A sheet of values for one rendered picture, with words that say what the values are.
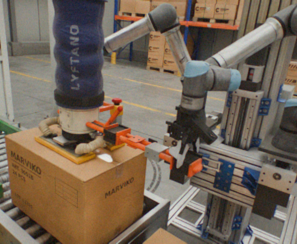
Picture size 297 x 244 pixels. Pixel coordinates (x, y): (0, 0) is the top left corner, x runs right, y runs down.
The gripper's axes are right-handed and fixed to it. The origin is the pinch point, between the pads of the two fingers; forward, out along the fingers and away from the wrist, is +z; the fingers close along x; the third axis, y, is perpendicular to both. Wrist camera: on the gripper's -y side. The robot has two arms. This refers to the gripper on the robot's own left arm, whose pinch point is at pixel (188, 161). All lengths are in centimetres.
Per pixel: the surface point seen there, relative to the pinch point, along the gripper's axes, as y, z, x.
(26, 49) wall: 936, 89, -468
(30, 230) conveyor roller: 65, 54, 26
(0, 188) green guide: 98, 47, 23
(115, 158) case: 36.5, 13.1, -0.7
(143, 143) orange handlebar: 20.9, -0.3, -0.1
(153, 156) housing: 12.8, 1.2, 4.1
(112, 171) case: 31.8, 14.9, 5.6
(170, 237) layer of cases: 12, 54, -17
